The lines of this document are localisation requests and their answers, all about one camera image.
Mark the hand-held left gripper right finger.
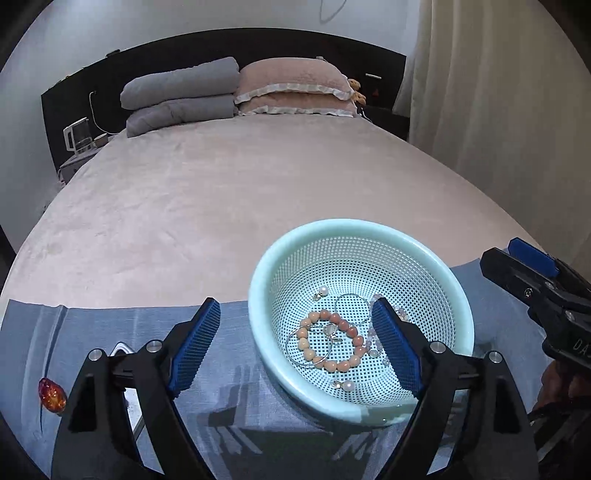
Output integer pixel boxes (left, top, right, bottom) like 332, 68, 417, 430
370, 296, 541, 480

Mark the amber orange pendant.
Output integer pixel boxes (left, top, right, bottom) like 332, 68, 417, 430
32, 377, 66, 441

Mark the grey nightstand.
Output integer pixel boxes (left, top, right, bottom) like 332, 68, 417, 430
58, 148, 100, 183

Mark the teal plastic mesh basket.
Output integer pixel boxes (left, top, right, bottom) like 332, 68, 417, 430
248, 219, 475, 426

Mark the grey pillow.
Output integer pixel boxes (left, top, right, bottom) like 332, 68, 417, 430
120, 56, 241, 112
126, 95, 237, 138

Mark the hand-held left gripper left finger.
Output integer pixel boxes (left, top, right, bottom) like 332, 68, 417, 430
50, 296, 221, 480

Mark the thin wall cord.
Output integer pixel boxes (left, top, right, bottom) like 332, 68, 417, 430
318, 0, 347, 23

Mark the plain silver hoop bangle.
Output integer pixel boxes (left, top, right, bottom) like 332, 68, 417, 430
335, 294, 371, 324

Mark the white countertop appliance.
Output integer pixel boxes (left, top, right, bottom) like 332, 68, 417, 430
63, 117, 95, 153

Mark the white charging cable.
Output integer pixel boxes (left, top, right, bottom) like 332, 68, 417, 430
89, 91, 116, 136

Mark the black nightstand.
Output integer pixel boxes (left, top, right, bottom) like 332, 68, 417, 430
365, 106, 411, 141

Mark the cream curtain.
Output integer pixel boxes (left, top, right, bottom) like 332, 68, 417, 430
392, 0, 591, 259

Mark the blue cloth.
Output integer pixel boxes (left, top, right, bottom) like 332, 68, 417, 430
0, 265, 555, 480

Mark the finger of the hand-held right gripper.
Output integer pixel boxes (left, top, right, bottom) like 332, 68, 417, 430
508, 237, 591, 315
480, 248, 550, 305

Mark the orange beaded bracelet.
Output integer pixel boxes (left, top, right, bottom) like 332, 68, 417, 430
294, 310, 367, 373

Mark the brown teddy bear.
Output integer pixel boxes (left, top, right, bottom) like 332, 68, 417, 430
347, 78, 368, 106

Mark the pink frilled pillow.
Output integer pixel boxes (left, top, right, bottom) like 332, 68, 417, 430
233, 58, 356, 104
236, 95, 358, 118

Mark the person's right hand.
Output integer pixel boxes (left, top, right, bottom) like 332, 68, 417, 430
538, 360, 591, 411

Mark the black headboard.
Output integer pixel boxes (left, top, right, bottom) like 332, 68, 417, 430
41, 30, 408, 171

